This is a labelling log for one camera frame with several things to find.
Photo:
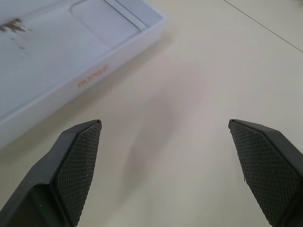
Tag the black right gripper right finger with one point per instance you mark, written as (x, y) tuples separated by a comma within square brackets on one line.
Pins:
[(267, 165)]

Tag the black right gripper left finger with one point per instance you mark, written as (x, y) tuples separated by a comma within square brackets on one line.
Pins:
[(71, 170)]

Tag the orange phone box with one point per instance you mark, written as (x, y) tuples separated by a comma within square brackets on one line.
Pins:
[(59, 59)]

